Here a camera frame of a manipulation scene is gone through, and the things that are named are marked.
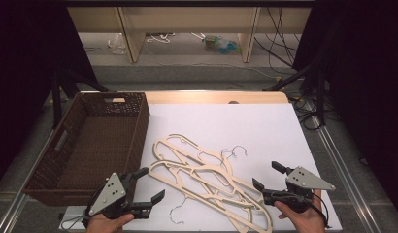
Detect white table mat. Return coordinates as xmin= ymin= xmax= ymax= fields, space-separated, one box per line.
xmin=59 ymin=103 xmax=344 ymax=233

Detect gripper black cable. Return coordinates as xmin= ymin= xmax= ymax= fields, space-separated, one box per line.
xmin=60 ymin=213 xmax=91 ymax=231
xmin=312 ymin=192 xmax=331 ymax=229

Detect brown woven basket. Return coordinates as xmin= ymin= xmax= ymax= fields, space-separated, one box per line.
xmin=22 ymin=91 xmax=151 ymax=208

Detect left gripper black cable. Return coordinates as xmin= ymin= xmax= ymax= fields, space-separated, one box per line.
xmin=60 ymin=213 xmax=91 ymax=231

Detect black metal stand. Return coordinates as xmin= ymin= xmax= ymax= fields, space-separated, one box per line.
xmin=50 ymin=68 xmax=110 ymax=129
xmin=263 ymin=61 xmax=328 ymax=126

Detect white cord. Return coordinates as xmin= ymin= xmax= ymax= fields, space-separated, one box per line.
xmin=146 ymin=32 xmax=176 ymax=45

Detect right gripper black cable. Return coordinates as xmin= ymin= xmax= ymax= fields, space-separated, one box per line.
xmin=312 ymin=192 xmax=331 ymax=229

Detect person's left hand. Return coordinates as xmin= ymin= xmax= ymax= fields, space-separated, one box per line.
xmin=85 ymin=213 xmax=136 ymax=233

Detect silver metal rail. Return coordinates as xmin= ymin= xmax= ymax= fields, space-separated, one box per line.
xmin=303 ymin=99 xmax=386 ymax=233
xmin=0 ymin=129 xmax=56 ymax=233

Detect black floor cables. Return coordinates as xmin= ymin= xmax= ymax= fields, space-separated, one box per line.
xmin=287 ymin=92 xmax=325 ymax=131

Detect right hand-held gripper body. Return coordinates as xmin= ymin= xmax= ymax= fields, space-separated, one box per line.
xmin=262 ymin=166 xmax=337 ymax=214

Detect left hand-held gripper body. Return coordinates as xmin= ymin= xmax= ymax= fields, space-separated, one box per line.
xmin=83 ymin=172 xmax=154 ymax=227

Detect black curtain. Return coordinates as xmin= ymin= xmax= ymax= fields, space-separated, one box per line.
xmin=0 ymin=0 xmax=98 ymax=192
xmin=292 ymin=0 xmax=398 ymax=212

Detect beige wooden shelf unit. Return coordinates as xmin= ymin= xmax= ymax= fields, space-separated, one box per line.
xmin=67 ymin=6 xmax=313 ymax=64

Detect person's right hand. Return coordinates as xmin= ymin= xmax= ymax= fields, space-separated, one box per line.
xmin=274 ymin=188 xmax=329 ymax=233

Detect hanging black cables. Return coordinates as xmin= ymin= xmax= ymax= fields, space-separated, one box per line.
xmin=253 ymin=6 xmax=302 ymax=71

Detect clear plastic bag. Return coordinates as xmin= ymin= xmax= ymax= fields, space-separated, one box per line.
xmin=107 ymin=32 xmax=127 ymax=55

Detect colourful plastic bag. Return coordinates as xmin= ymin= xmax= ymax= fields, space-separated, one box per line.
xmin=202 ymin=33 xmax=242 ymax=55

